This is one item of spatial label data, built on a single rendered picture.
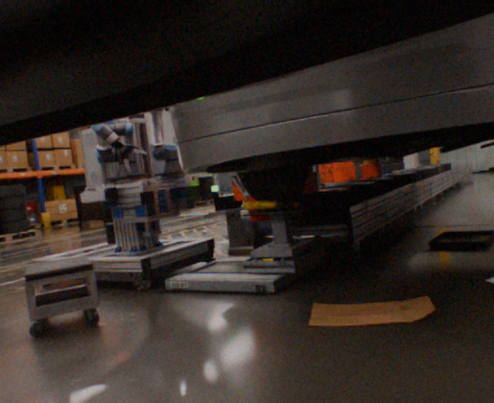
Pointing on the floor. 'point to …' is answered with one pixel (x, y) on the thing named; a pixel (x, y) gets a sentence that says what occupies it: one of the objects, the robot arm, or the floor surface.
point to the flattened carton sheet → (370, 313)
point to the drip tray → (462, 237)
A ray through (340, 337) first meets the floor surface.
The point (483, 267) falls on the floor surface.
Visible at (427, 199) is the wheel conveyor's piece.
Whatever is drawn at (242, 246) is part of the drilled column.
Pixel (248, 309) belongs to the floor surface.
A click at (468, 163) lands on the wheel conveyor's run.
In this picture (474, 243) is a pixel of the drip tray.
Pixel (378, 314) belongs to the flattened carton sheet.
